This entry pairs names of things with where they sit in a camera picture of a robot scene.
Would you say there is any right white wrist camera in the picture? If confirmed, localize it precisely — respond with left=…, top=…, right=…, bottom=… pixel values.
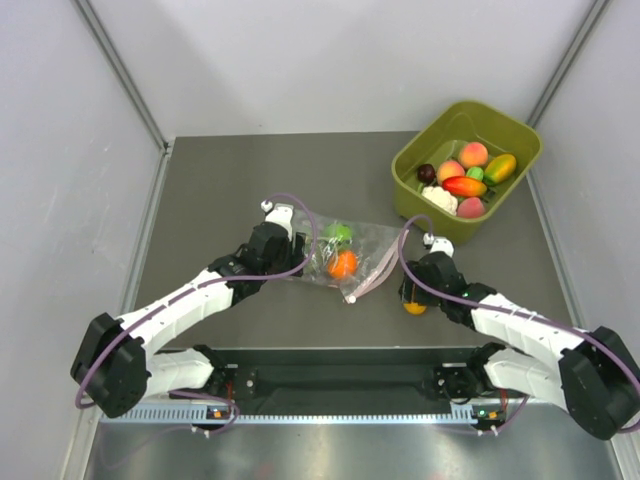
left=422, top=233, right=455, bottom=258

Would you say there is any clear zip top bag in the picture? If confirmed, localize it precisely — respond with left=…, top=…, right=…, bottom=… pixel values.
left=292, top=210, right=406, bottom=304

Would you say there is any green fake watermelon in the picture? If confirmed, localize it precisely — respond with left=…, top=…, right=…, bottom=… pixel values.
left=322, top=222, right=353, bottom=244

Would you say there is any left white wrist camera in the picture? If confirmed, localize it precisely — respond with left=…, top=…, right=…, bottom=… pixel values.
left=260, top=200, right=294, bottom=239

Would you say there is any orange fake fruit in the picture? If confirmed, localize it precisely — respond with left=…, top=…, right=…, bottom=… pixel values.
left=327, top=250, right=358, bottom=280

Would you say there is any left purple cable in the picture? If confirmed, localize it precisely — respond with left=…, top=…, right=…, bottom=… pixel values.
left=74, top=192, right=319, bottom=469

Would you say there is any lower fake peach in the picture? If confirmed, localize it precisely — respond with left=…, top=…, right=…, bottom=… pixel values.
left=436, top=159, right=466, bottom=185

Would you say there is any red orange fake mango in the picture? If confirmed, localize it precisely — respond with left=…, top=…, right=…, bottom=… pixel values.
left=442, top=176, right=488, bottom=198

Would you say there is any yellow green fake mango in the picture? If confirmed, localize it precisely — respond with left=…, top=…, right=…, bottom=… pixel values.
left=483, top=153, right=517, bottom=187

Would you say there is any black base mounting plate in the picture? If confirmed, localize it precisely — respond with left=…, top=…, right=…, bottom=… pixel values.
left=201, top=347, right=500, bottom=415

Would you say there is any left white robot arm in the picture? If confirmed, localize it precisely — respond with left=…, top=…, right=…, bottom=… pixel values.
left=70, top=204, right=304, bottom=418

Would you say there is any white fake cauliflower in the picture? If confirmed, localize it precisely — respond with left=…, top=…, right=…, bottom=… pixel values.
left=421, top=186, right=458, bottom=216

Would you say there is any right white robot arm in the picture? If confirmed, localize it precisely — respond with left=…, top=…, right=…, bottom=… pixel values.
left=400, top=252, right=639, bottom=440

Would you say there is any upper fake peach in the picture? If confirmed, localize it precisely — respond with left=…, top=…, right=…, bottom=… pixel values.
left=458, top=142, right=489, bottom=169

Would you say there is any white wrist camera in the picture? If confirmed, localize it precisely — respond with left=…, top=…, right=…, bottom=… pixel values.
left=422, top=233, right=455, bottom=258
left=260, top=200, right=294, bottom=239

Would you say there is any yellow fake orange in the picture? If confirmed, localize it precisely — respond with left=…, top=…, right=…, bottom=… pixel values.
left=403, top=302, right=427, bottom=315

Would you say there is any olive green plastic bin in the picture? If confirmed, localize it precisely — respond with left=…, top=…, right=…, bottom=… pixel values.
left=391, top=100, right=543, bottom=245

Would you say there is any white toothed cable rail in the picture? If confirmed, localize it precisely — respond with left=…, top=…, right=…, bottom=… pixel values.
left=100, top=402, right=504, bottom=426

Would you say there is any pink fake peach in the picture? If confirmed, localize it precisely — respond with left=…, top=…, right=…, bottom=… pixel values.
left=456, top=197, right=486, bottom=219

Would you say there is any small green fake fruit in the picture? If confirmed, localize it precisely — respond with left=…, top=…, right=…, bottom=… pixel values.
left=466, top=166, right=484, bottom=182

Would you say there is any dark red fake plum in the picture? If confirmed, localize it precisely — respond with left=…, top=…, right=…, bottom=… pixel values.
left=416, top=163, right=437, bottom=185

